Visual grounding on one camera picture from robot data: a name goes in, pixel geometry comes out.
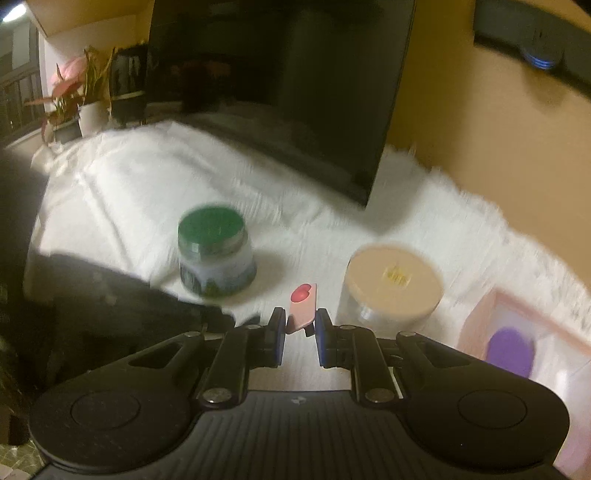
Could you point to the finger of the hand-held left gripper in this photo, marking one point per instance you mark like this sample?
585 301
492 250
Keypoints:
217 318

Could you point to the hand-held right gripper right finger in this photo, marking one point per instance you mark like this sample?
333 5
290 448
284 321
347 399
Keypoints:
322 341

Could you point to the dark window with railing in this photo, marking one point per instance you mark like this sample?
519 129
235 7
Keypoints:
18 92

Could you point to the black vase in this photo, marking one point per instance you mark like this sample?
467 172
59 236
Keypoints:
129 83

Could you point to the green plant in white pot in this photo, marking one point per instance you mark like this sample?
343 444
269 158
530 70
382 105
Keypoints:
92 117

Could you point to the pink leaf potted plant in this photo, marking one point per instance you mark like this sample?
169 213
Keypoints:
64 83

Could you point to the jar with green lid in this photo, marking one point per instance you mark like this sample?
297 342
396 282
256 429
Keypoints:
214 258

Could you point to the black monitor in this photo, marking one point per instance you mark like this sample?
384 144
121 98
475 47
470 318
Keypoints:
277 92

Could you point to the clear jar with beige lid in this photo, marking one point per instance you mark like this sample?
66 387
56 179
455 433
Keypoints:
392 286

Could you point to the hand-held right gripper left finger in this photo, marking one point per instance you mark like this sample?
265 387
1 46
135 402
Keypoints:
279 337

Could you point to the pink hair clip red heart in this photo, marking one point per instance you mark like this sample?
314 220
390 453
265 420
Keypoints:
302 304

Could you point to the purple and pink sponge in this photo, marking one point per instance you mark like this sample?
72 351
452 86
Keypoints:
512 350

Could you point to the pink box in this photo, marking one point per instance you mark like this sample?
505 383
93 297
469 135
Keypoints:
558 369

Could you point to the white textured blanket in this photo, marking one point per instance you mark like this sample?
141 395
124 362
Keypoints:
138 184

